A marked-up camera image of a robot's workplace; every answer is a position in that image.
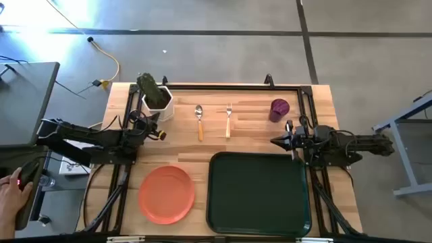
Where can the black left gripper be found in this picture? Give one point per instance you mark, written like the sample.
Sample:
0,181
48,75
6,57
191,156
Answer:
141,128

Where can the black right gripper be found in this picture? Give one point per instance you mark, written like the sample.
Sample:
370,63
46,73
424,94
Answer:
297,140

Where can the purple plastic cup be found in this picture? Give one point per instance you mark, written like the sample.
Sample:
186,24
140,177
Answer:
278,109

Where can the orange plastic plate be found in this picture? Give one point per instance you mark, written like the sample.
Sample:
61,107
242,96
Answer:
166,194

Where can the person's forearm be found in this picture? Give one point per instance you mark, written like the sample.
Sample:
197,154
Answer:
6,231

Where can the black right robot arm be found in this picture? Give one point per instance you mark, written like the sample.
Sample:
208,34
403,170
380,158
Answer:
354,145

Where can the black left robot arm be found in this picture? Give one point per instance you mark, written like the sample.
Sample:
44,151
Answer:
84,138

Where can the dark green plastic tray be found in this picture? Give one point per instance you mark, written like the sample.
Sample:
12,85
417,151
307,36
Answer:
258,194

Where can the white hexagonal plant pot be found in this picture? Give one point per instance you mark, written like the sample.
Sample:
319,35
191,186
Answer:
167,108

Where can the white paper box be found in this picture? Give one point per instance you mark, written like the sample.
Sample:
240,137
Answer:
72,167

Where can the black floor plug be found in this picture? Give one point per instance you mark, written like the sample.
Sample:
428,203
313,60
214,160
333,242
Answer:
90,39

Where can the grey metal bench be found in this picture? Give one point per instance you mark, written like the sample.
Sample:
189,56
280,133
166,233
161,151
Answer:
403,152

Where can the clear plastic bottle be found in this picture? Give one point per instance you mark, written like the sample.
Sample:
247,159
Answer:
47,181

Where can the grey desk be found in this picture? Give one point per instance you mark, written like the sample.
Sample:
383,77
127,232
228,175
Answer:
23,101

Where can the black desk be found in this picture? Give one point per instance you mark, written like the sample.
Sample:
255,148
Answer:
33,206

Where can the person's hand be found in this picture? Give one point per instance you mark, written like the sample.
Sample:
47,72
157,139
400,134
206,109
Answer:
11,195

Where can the small black camera mount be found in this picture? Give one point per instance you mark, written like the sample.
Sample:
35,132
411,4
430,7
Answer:
164,80

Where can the large black camera mount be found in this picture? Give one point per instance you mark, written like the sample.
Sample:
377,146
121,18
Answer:
269,81

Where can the black aluminium table frame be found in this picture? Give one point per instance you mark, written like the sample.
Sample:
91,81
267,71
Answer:
236,87

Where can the silver metal bracket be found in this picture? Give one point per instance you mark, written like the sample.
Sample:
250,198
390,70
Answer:
125,239
314,240

